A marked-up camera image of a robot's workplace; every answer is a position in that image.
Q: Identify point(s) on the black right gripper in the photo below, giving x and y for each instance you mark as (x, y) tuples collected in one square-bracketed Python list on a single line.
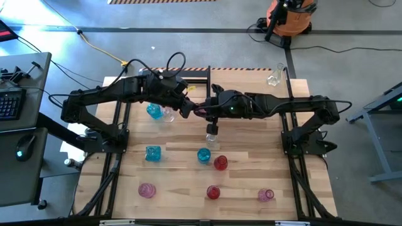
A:
[(216, 108)]

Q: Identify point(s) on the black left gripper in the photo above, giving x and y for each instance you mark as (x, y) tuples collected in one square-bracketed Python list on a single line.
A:
[(185, 106)]

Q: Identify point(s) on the clear round squat glass vase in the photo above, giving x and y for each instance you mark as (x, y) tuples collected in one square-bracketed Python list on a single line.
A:
[(169, 115)]

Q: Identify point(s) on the teal round glass vase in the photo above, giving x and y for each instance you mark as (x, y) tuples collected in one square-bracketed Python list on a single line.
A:
[(154, 111)]

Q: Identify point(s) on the red bulbous glass vase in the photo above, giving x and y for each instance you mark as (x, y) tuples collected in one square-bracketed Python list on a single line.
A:
[(220, 163)]

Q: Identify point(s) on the teal star pattern square vase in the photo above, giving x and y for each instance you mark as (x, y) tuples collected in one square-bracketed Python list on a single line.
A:
[(153, 153)]

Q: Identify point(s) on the clear tall cone glass vase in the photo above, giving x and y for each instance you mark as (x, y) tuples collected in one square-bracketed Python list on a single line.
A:
[(274, 78)]

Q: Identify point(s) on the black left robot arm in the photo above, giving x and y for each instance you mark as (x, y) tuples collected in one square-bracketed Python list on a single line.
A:
[(94, 94)]

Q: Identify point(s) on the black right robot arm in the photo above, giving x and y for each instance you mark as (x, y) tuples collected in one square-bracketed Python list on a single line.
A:
[(282, 103)]

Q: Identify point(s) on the clear square glass bottle vase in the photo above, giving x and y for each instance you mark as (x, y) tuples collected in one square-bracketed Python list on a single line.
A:
[(213, 142)]

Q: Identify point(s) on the black board with hazard stripes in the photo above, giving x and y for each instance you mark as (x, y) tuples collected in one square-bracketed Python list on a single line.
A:
[(198, 73)]

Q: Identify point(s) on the teal zigzag pattern glass vase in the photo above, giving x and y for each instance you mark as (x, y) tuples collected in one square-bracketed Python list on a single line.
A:
[(204, 156)]

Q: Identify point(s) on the red fluted oval glass vase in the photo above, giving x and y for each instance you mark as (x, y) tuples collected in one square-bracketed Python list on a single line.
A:
[(213, 192)]

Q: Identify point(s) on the pink ringed round glass vase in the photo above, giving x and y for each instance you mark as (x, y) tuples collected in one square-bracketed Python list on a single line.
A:
[(147, 190)]

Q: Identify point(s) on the pink bulb shaped glass vase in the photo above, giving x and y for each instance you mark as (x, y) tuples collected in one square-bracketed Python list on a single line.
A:
[(266, 195)]

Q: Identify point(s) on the orange shop vacuum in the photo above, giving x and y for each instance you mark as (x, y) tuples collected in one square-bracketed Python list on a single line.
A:
[(295, 19)]

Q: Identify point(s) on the black table crossbar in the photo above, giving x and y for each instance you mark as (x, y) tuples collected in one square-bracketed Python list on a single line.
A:
[(251, 223)]

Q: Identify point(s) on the silver black bottle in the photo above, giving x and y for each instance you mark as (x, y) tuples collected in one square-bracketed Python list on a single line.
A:
[(72, 163)]

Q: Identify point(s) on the black support beam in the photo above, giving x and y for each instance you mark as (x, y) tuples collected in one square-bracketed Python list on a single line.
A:
[(59, 128)]

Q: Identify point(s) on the black computer mouse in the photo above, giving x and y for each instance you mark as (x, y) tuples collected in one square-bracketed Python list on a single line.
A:
[(25, 147)]

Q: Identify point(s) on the black device green light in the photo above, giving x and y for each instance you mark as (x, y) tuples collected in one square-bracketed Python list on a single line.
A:
[(397, 103)]

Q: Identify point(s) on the black desk caster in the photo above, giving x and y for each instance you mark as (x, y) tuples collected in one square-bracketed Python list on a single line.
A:
[(42, 204)]

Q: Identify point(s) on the black desk clamp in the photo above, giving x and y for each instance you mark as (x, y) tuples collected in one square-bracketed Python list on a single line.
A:
[(15, 75)]

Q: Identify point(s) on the black keyboard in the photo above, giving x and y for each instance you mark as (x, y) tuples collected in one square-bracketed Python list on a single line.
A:
[(11, 105)]

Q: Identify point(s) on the dark grey side desk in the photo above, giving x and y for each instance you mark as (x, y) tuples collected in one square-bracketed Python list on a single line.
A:
[(19, 182)]

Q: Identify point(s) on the black red screen device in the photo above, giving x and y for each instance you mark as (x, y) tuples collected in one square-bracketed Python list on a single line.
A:
[(6, 31)]

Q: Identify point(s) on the wooden shelf black metal frame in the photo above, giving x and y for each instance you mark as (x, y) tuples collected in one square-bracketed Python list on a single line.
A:
[(208, 80)]

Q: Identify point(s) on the white metal bracket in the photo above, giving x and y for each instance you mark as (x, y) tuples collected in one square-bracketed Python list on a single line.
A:
[(116, 223), (292, 223)]

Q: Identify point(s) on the grey blue desk frame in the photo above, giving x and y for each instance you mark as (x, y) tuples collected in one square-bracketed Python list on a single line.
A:
[(378, 150)]

